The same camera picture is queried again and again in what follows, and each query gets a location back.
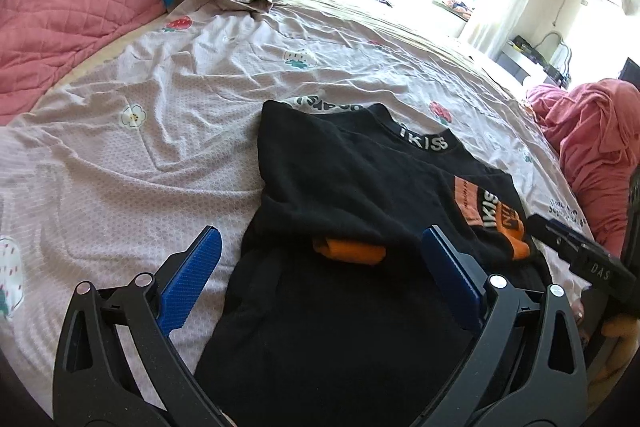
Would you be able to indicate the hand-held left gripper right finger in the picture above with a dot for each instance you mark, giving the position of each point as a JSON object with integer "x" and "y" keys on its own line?
{"x": 450, "y": 277}

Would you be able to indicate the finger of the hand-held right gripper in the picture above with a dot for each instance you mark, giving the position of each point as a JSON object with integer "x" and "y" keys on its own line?
{"x": 550, "y": 229}

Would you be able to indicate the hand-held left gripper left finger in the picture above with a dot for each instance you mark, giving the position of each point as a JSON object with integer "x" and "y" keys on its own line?
{"x": 192, "y": 277}

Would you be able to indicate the black sweater with orange cuffs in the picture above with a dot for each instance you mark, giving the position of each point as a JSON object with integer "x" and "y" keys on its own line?
{"x": 350, "y": 187}

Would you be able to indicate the pink crumpled blanket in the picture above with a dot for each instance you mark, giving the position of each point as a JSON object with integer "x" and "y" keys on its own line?
{"x": 595, "y": 137}

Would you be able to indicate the strawberry print bed sheet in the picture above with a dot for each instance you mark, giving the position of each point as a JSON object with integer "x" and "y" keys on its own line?
{"x": 150, "y": 167}

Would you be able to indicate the white desk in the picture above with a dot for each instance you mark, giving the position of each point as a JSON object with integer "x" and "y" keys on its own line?
{"x": 525, "y": 62}

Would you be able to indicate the dark monitor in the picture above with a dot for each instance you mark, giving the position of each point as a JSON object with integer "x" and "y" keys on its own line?
{"x": 631, "y": 69}

